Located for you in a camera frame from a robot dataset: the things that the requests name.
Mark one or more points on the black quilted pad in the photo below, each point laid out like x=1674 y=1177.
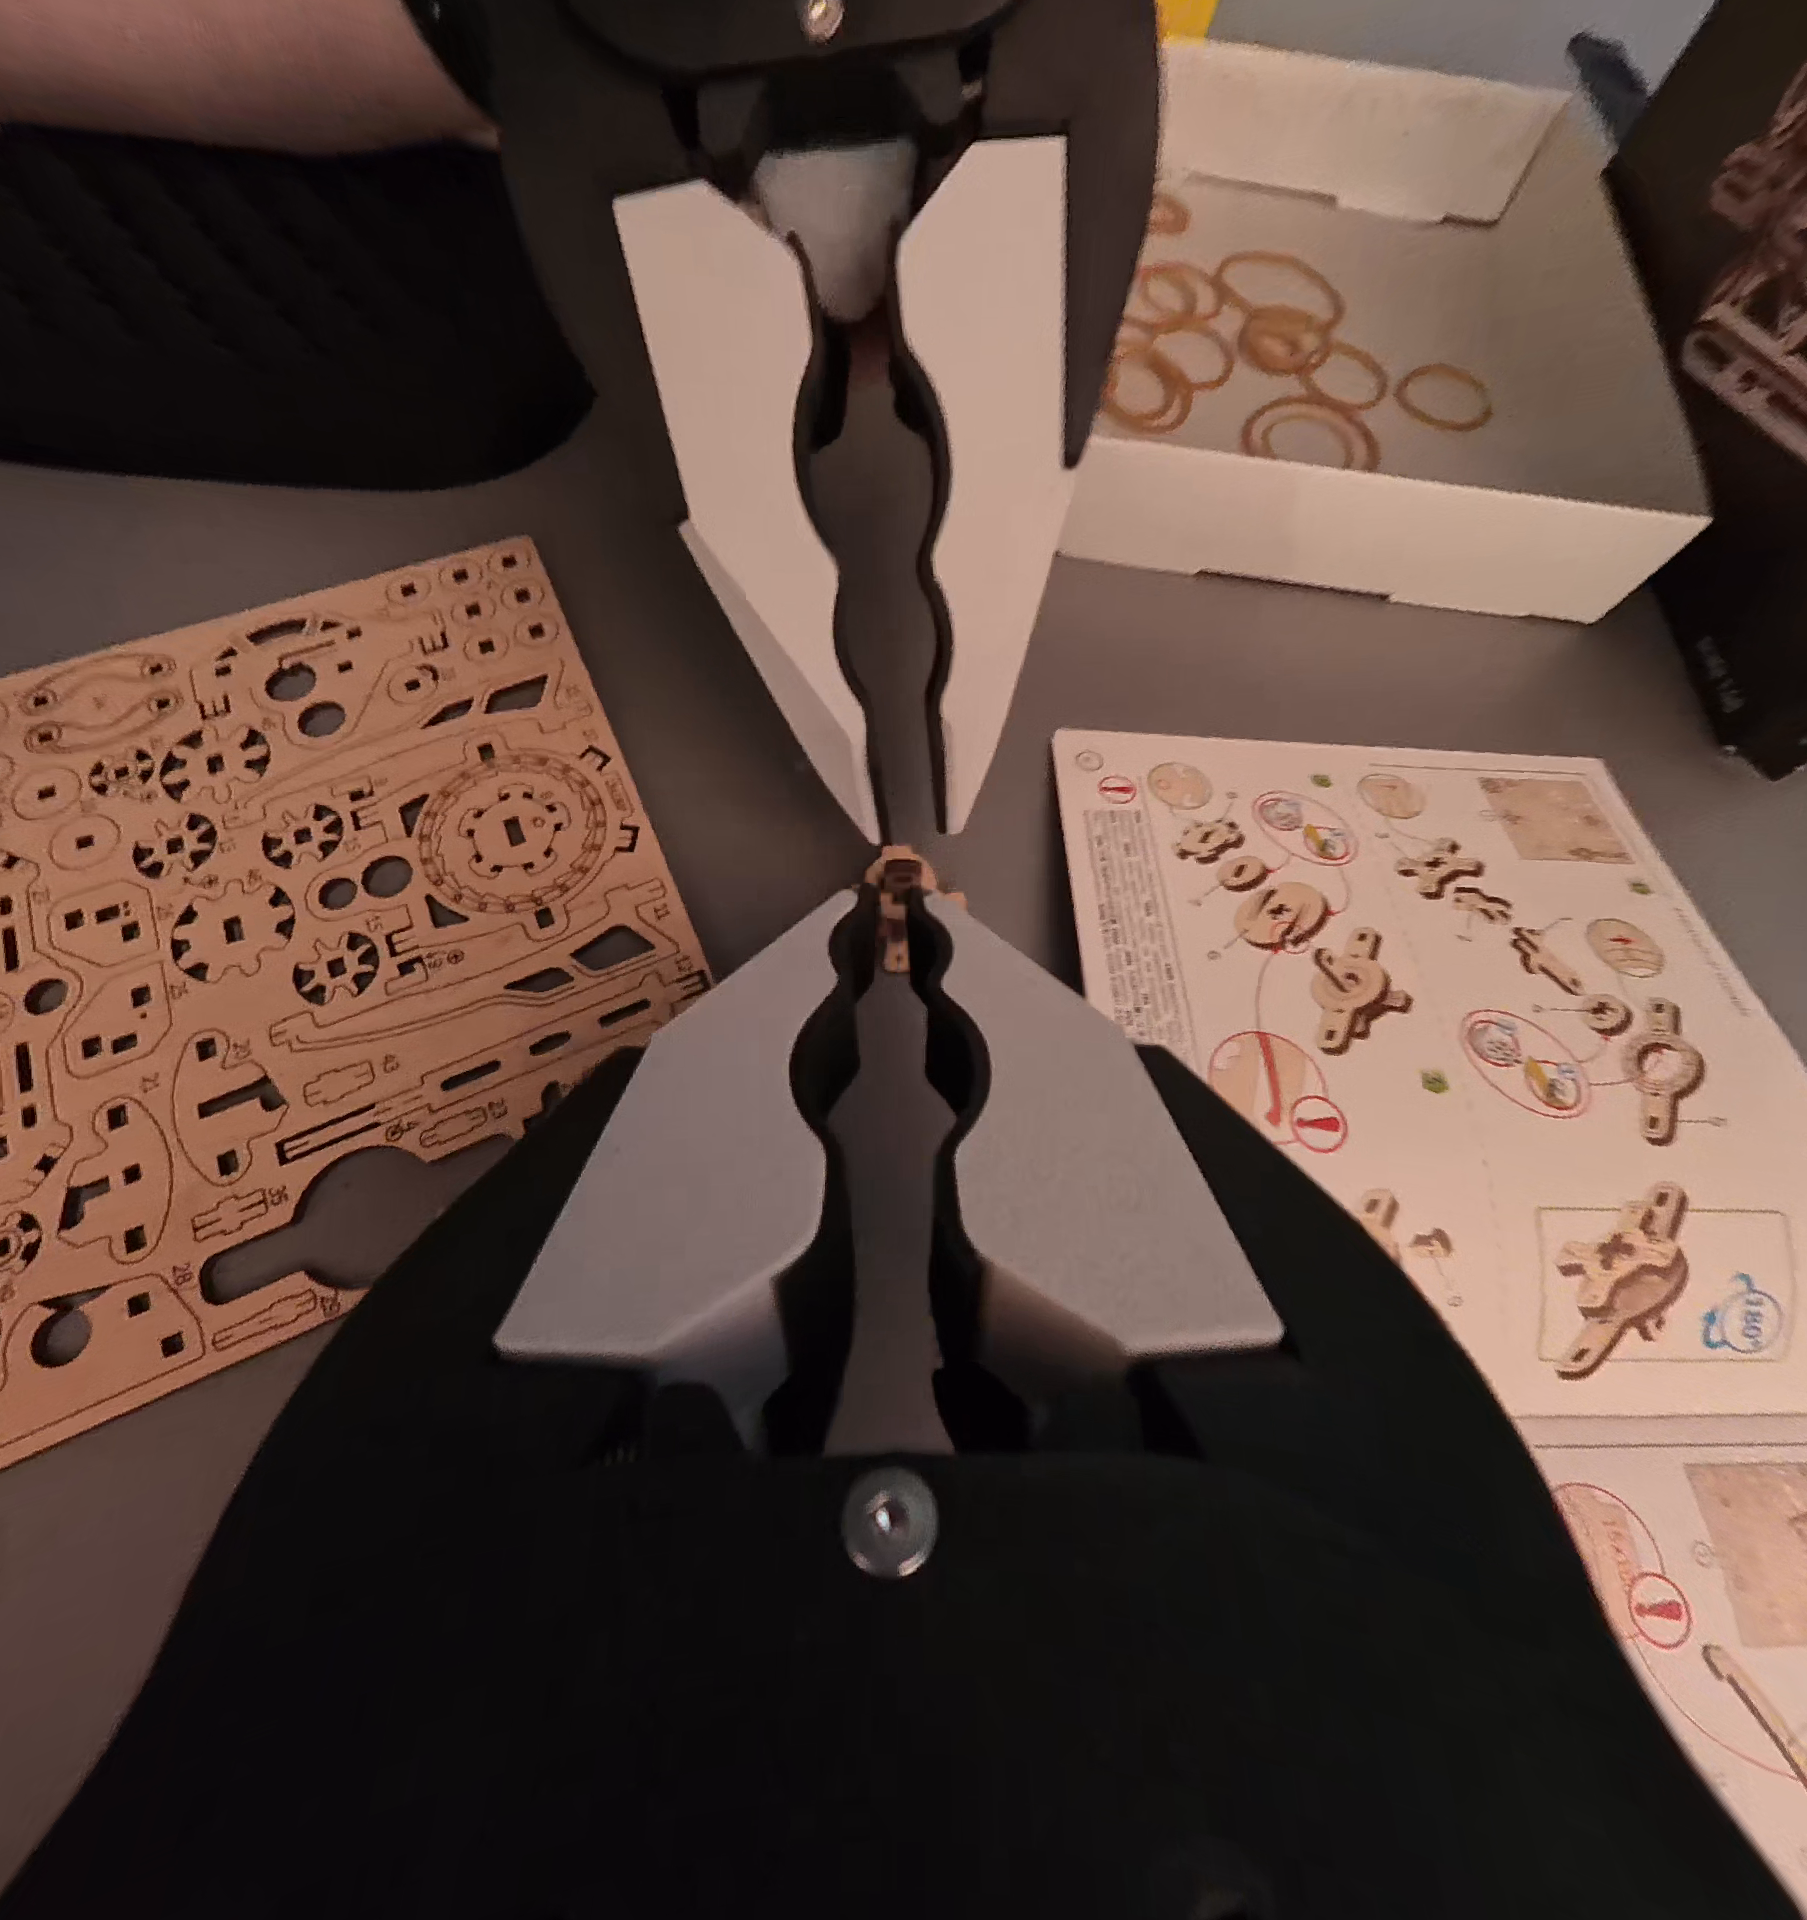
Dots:
x=212 y=301

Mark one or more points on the pile of tan rubber bands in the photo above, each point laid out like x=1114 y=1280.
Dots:
x=1278 y=343

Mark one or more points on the small wooden model part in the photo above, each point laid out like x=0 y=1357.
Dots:
x=895 y=907

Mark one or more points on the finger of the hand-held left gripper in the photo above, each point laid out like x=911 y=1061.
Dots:
x=986 y=449
x=729 y=449

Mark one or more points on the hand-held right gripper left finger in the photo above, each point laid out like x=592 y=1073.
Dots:
x=663 y=1186

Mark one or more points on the laser-cut wooden parts sheet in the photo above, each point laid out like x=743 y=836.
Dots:
x=272 y=958

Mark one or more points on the black model kit box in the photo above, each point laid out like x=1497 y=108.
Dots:
x=1757 y=449

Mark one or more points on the assembly instruction booklet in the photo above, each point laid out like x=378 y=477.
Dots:
x=1503 y=1140

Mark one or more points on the yellow item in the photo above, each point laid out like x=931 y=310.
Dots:
x=1186 y=15

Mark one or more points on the person's left forearm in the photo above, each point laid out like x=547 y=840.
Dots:
x=167 y=59

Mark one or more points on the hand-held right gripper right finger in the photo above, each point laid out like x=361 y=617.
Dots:
x=1098 y=1186

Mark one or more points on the white cardboard box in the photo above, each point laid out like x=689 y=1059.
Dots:
x=1384 y=524

